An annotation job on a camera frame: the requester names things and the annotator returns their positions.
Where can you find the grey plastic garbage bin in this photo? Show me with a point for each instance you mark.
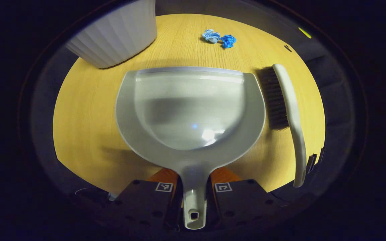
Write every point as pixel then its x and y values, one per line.
pixel 119 33

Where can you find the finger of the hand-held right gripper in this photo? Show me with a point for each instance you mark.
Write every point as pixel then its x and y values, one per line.
pixel 312 163
pixel 321 154

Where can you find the grey plastic dustpan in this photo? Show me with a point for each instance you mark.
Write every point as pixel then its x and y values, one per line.
pixel 193 110

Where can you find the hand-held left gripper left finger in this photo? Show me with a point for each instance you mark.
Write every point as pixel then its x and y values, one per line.
pixel 142 201

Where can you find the small white broom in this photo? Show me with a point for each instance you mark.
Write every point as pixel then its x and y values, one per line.
pixel 292 110

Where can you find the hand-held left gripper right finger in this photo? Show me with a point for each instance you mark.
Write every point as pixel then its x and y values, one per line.
pixel 243 201

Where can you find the light blue paper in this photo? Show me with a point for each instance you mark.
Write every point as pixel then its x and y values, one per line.
pixel 211 35

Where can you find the dark blue paper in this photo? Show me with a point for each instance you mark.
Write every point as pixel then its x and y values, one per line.
pixel 228 41

